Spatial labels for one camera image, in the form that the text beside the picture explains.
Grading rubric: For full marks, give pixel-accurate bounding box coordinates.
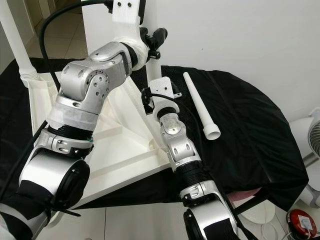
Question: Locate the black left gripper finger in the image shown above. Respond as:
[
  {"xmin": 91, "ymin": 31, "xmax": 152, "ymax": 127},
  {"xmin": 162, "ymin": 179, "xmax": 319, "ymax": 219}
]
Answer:
[{"xmin": 146, "ymin": 27, "xmax": 168, "ymax": 45}]

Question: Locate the white plastic table top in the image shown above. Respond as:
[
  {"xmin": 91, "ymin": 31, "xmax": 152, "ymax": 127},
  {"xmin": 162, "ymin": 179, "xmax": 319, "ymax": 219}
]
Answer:
[{"xmin": 25, "ymin": 72, "xmax": 175, "ymax": 208}]

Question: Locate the black table cloth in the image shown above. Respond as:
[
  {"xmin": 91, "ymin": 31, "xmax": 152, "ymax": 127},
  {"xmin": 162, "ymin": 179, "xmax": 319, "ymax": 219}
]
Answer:
[{"xmin": 0, "ymin": 57, "xmax": 310, "ymax": 216}]

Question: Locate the pink stool seat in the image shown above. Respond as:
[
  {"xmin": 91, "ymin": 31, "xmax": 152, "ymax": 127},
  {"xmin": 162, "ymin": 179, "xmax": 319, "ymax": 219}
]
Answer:
[{"xmin": 230, "ymin": 189, "xmax": 263, "ymax": 201}]

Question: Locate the black table leg bar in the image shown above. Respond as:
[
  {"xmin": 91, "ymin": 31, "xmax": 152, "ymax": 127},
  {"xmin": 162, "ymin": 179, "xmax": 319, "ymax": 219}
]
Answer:
[{"xmin": 235, "ymin": 196, "xmax": 266, "ymax": 216}]

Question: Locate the white round stand base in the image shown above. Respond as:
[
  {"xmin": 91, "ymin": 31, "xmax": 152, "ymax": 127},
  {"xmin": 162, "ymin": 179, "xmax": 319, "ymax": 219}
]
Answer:
[{"xmin": 245, "ymin": 200, "xmax": 281, "ymax": 223}]

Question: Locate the red round floor object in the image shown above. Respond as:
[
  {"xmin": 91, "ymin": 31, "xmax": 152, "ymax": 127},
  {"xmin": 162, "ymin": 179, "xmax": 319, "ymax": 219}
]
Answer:
[{"xmin": 287, "ymin": 209, "xmax": 318, "ymax": 235}]

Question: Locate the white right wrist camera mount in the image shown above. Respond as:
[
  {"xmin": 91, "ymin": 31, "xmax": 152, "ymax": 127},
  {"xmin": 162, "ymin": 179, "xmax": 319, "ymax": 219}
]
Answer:
[{"xmin": 150, "ymin": 77, "xmax": 182, "ymax": 108}]

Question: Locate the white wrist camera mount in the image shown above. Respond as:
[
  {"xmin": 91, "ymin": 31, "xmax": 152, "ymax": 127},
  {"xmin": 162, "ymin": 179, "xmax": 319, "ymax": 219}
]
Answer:
[
  {"xmin": 150, "ymin": 77, "xmax": 182, "ymax": 108},
  {"xmin": 111, "ymin": 0, "xmax": 147, "ymax": 56}
]

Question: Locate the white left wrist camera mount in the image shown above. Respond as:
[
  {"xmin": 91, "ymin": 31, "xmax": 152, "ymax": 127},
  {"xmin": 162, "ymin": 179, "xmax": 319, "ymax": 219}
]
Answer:
[{"xmin": 111, "ymin": 0, "xmax": 147, "ymax": 56}]

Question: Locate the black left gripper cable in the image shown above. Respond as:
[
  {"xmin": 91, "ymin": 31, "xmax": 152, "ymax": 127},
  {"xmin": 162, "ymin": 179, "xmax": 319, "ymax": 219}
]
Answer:
[{"xmin": 0, "ymin": 117, "xmax": 53, "ymax": 201}]

